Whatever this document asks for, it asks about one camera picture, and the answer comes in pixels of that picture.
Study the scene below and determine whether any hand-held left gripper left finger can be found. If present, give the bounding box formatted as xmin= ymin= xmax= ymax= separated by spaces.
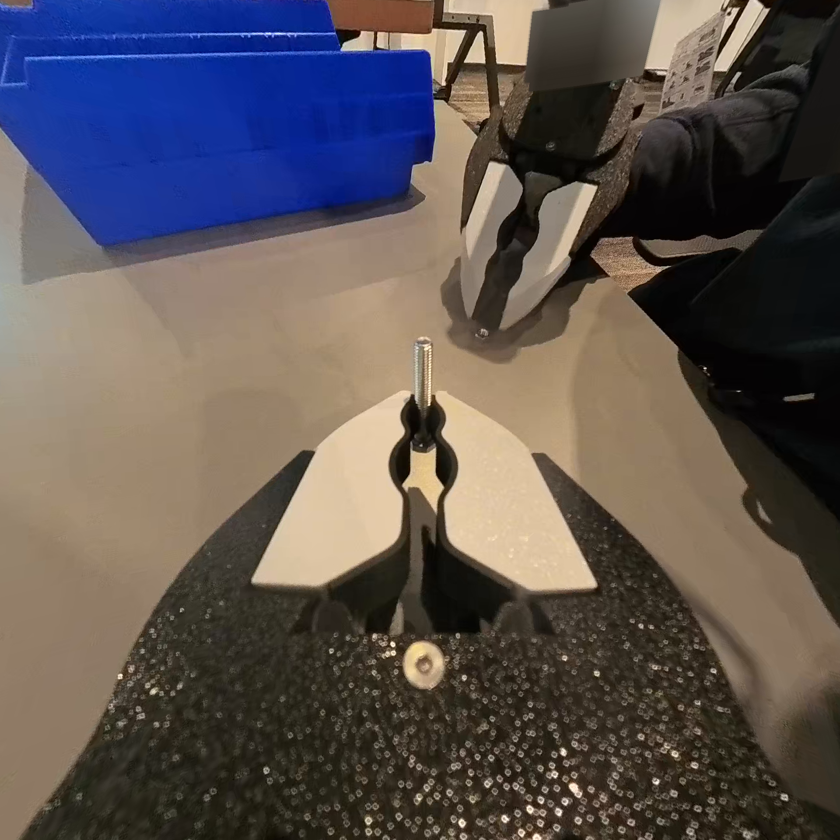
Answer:
xmin=249 ymin=390 xmax=416 ymax=597

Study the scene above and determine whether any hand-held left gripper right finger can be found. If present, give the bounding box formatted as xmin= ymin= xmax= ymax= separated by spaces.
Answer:
xmin=432 ymin=390 xmax=599 ymax=601

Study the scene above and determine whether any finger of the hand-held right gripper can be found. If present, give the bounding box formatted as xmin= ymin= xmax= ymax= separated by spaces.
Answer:
xmin=499 ymin=182 xmax=599 ymax=332
xmin=461 ymin=161 xmax=527 ymax=326

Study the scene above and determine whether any silver bolt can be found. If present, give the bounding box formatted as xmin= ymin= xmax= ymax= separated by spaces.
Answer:
xmin=408 ymin=336 xmax=433 ymax=455

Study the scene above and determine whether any blue plastic bin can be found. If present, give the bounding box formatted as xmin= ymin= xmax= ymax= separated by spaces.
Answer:
xmin=0 ymin=0 xmax=435 ymax=247

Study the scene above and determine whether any printed sign on black easel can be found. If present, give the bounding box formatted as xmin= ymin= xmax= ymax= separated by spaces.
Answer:
xmin=659 ymin=0 xmax=772 ymax=114

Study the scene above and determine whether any person's torso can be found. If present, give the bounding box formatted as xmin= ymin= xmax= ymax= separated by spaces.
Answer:
xmin=630 ymin=177 xmax=840 ymax=513

